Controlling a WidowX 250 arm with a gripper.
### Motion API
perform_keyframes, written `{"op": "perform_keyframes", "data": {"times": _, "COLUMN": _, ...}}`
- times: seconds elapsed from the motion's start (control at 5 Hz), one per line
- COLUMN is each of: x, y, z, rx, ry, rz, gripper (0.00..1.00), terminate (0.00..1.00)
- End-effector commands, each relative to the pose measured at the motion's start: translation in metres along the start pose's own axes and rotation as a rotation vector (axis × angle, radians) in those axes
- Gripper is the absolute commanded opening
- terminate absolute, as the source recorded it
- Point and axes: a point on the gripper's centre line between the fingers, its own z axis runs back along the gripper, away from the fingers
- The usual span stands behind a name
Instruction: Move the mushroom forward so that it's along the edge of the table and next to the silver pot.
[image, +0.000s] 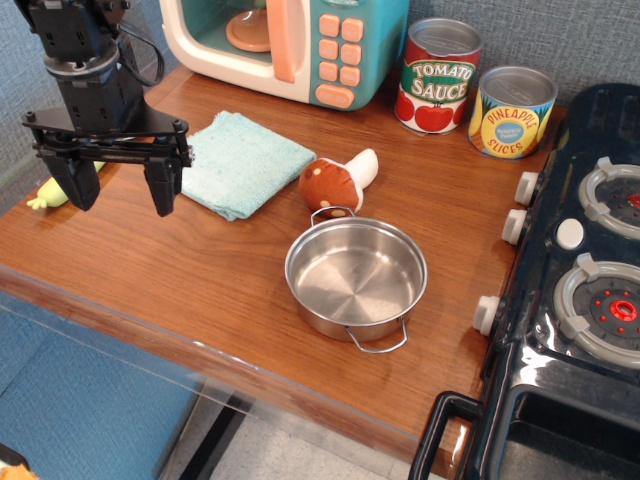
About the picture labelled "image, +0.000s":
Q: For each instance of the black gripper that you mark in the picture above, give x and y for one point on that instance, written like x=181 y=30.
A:
x=104 y=100

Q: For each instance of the brown plush mushroom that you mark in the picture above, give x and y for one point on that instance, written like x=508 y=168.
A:
x=337 y=190

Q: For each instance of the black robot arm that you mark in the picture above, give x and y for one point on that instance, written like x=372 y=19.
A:
x=83 y=29

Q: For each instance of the teal folded cloth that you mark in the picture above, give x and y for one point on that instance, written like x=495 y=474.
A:
x=240 y=165

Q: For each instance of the orange microwave turntable plate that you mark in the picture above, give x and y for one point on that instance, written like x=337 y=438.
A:
x=248 y=31

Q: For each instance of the toy microwave teal cream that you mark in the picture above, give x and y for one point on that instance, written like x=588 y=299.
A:
x=333 y=54

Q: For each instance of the orange object at corner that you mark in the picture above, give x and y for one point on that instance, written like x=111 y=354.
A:
x=14 y=466

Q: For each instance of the tomato sauce can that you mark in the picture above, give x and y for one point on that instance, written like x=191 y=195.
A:
x=440 y=62

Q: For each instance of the pineapple slices can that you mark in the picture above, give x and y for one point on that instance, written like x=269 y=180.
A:
x=512 y=108

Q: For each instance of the black toy stove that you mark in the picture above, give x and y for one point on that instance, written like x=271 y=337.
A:
x=560 y=396

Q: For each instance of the spoon with yellow-green handle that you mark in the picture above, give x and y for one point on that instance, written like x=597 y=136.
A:
x=51 y=195

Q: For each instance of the steel pot with handles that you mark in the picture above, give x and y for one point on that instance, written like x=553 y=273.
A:
x=356 y=279

